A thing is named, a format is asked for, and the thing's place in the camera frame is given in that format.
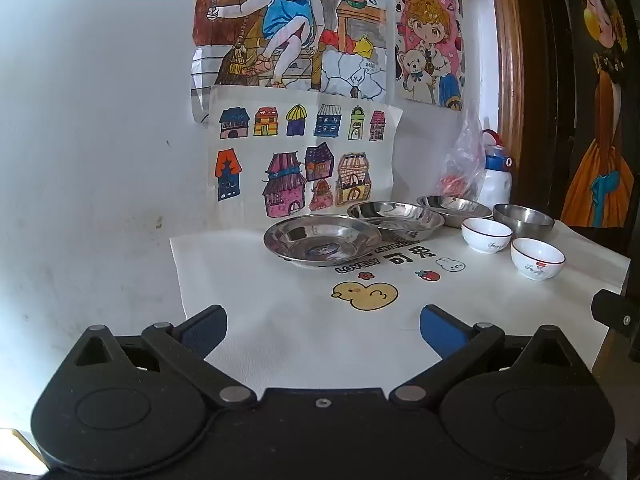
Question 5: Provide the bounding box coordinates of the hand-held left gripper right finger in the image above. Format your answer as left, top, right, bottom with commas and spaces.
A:
389, 304, 581, 408

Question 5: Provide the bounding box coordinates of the girl with teddy drawing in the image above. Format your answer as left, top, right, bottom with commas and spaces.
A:
395, 0, 466, 111

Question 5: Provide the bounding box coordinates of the white printed tablecloth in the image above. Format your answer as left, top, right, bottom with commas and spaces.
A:
169, 220, 632, 401

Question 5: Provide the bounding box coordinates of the colourful houses drawing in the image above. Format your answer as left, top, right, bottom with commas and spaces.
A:
206, 85, 405, 221

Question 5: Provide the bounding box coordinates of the brown wooden door frame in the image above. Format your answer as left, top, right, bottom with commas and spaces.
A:
487, 0, 531, 206

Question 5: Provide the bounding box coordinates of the stainless steel plate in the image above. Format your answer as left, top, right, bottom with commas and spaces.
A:
346, 201, 446, 242
416, 195, 493, 228
263, 214, 383, 267

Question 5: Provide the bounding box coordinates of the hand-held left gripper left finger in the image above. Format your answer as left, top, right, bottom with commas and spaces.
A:
72, 304, 258, 408

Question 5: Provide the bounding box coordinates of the white red-rimmed bowl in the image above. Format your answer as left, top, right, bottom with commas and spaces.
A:
510, 237, 567, 281
460, 217, 514, 255

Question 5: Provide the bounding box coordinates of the white bottle blue lid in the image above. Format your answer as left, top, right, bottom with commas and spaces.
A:
477, 129, 516, 208

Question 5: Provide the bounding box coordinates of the stainless steel bowl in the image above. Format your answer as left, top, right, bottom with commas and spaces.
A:
492, 203, 556, 241

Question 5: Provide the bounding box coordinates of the clear plastic bag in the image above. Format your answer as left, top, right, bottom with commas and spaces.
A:
440, 105, 488, 201

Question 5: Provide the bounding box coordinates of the child with fan drawing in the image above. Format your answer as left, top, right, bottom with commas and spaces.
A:
190, 0, 390, 123

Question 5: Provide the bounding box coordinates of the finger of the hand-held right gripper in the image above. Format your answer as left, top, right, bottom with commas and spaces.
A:
591, 290, 640, 333

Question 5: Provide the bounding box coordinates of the orange dress figure painting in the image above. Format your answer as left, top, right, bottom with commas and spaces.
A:
557, 0, 640, 228

